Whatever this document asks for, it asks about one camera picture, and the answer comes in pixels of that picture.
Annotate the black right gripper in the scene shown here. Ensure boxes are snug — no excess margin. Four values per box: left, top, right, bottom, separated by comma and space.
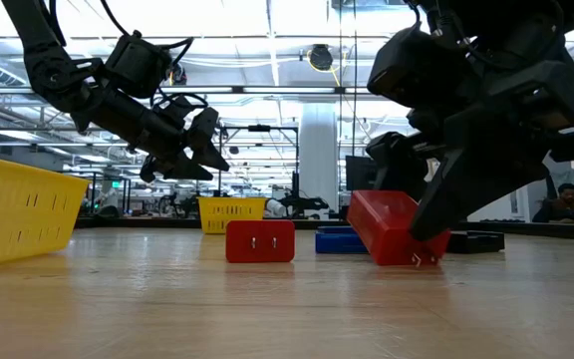
409, 59, 574, 243

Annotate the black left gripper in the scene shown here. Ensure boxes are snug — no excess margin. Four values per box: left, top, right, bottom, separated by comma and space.
72, 89, 231, 183

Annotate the red plastic box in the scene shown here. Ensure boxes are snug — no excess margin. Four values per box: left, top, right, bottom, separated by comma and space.
224, 219, 296, 264
346, 188, 451, 267

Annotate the blue plastic box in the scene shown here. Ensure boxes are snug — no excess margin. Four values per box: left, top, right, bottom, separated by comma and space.
315, 225, 371, 255

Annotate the black monitor screen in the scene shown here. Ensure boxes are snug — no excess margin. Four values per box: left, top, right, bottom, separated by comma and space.
345, 156, 378, 193

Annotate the black flat tray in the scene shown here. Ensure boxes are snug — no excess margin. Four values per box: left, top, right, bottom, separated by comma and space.
445, 229, 506, 254

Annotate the yellow plastic basket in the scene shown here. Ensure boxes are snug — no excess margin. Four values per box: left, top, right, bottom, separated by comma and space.
0, 153, 91, 270
197, 196, 268, 235

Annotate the black ceiling-hung device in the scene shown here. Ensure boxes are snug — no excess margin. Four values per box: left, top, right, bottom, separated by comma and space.
169, 62, 187, 86
309, 44, 334, 72

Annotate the white building column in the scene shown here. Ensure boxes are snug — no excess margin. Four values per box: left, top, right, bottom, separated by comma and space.
299, 103, 340, 210

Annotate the person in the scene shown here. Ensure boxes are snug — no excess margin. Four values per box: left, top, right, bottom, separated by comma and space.
531, 182, 574, 224

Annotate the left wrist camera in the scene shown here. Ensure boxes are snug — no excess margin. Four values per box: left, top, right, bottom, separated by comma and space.
159, 92, 208, 131

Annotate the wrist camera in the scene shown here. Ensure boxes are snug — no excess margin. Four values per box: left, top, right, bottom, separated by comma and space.
366, 22, 470, 109
159, 92, 208, 131

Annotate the black metal rig frame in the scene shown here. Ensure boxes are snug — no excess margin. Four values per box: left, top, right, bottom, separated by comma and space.
216, 125, 301, 200

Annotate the black table edge frame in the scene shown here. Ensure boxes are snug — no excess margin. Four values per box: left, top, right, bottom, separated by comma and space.
75, 214, 574, 244

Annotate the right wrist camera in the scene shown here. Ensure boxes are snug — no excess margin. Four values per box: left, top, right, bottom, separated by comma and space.
366, 22, 470, 109

